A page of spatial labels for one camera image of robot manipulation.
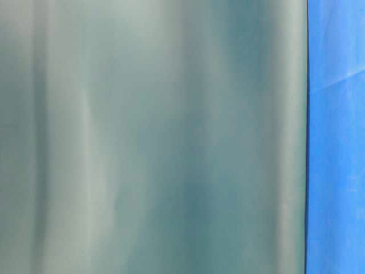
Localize grey-green backdrop curtain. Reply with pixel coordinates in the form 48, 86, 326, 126
1, 1, 307, 273

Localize blue table cloth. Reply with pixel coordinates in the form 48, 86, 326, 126
306, 1, 364, 273

